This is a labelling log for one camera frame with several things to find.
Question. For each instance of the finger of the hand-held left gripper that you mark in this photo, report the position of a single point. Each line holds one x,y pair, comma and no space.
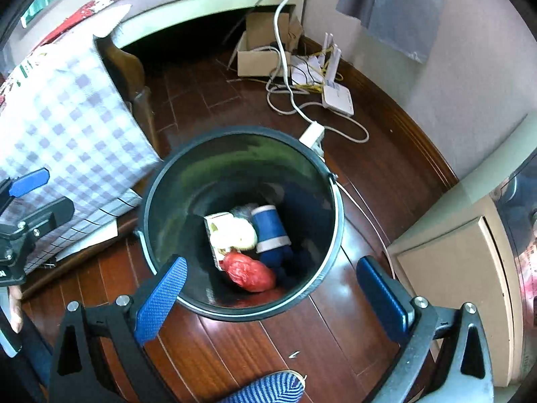
27,182
46,214

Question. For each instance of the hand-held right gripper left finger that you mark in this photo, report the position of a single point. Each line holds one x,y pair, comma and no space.
161,298

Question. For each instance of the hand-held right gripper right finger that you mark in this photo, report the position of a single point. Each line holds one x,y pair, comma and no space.
381,298

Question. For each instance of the red plastic bag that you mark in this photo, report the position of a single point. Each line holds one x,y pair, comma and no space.
247,273

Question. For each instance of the red and white box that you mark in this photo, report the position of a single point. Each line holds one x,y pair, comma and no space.
218,220

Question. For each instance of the blue cloth ball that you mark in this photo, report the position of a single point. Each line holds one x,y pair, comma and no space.
279,262

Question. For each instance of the black bucket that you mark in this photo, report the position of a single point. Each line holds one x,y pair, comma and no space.
176,184

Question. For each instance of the blue and white paper cup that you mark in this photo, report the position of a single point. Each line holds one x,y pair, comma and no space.
270,229

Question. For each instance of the person's left hand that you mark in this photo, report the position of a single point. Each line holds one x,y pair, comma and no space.
16,310

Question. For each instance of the white gridded sheet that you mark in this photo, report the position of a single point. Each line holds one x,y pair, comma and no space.
96,214

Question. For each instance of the blue striped slipper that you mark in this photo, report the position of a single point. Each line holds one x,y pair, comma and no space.
268,388

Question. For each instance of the black safe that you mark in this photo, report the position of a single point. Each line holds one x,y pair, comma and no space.
518,226

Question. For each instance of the white router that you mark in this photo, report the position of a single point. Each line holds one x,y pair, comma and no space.
337,96

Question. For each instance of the bed with red headboard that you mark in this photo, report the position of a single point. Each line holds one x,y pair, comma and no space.
188,12

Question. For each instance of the cardboard box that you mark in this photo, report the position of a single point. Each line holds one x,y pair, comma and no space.
254,61

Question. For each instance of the grey curtain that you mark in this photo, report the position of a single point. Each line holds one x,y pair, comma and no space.
390,4

